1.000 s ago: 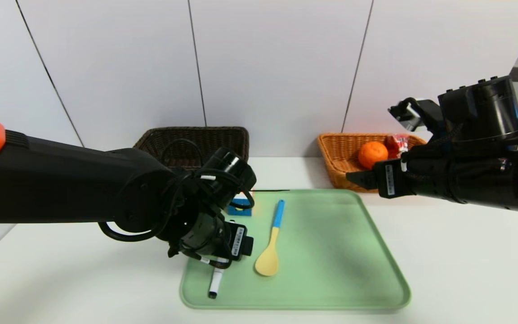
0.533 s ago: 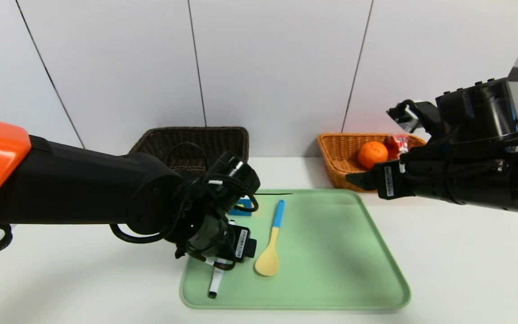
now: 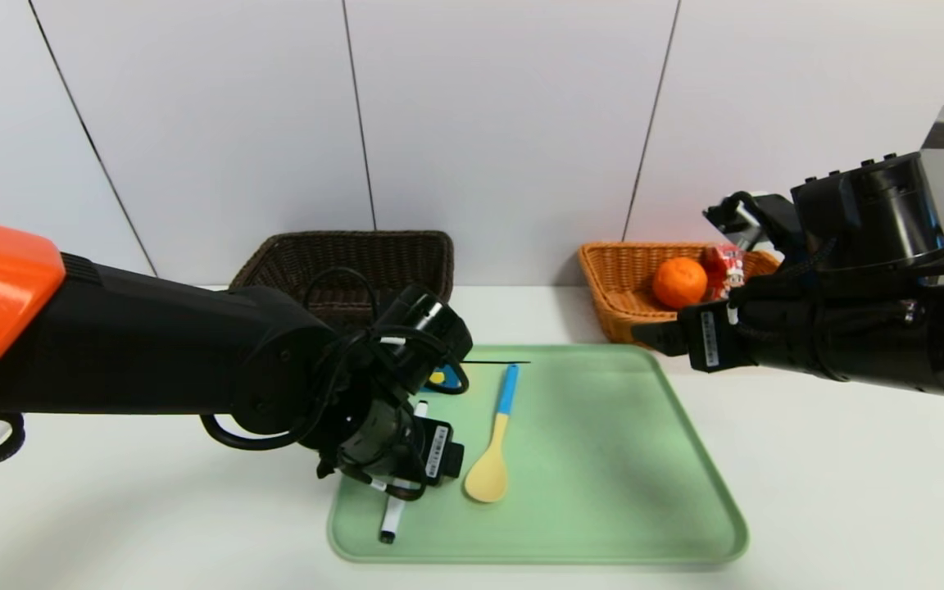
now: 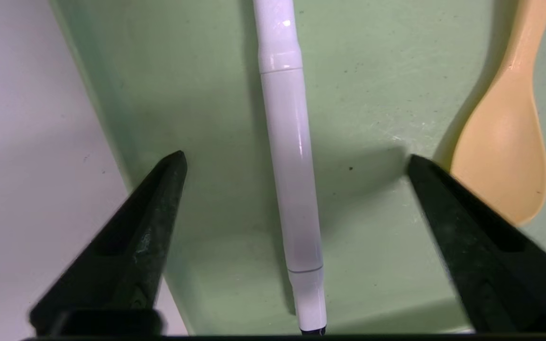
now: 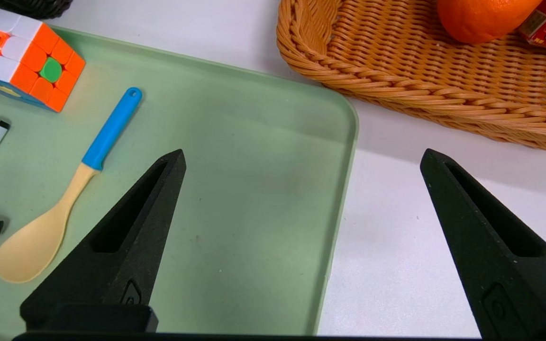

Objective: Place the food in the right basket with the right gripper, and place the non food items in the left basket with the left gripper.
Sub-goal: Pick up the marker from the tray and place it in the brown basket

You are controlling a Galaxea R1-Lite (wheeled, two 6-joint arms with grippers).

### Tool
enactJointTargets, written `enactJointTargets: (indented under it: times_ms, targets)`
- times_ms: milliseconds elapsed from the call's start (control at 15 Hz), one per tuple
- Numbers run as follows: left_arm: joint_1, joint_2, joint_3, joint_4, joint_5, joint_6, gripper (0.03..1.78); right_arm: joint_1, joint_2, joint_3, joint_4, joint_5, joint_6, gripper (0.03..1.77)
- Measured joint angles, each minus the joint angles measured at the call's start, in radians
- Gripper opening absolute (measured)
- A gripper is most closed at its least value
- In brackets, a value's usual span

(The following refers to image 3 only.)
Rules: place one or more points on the dark grey wall fixture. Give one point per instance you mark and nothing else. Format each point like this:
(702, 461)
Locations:
(941, 135)

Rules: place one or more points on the white marker pen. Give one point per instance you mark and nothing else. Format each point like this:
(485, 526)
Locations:
(392, 520)

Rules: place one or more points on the red milk carton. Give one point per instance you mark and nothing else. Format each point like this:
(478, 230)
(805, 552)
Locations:
(724, 266)

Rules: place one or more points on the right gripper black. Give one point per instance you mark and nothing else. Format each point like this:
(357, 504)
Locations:
(709, 338)

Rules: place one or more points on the orange fruit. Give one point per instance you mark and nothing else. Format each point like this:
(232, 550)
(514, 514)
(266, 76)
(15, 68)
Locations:
(679, 283)

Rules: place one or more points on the thin black zip tie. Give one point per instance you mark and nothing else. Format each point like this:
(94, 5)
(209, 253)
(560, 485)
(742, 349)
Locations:
(496, 361)

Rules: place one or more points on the light green plastic tray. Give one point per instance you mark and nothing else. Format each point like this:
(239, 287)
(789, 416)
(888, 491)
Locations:
(603, 459)

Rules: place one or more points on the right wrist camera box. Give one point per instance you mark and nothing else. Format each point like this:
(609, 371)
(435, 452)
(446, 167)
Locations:
(755, 217)

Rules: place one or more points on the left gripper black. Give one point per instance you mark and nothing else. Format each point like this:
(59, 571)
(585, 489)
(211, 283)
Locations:
(439, 450)

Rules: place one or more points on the dark brown wicker basket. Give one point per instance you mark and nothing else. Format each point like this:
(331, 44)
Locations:
(406, 262)

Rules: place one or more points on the colourful puzzle cube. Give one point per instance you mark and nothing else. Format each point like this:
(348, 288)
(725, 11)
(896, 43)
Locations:
(437, 378)

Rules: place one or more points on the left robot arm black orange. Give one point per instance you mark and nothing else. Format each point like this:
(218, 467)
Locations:
(152, 344)

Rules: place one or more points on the orange wicker basket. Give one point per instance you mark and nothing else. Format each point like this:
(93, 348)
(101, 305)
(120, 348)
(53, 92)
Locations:
(619, 295)

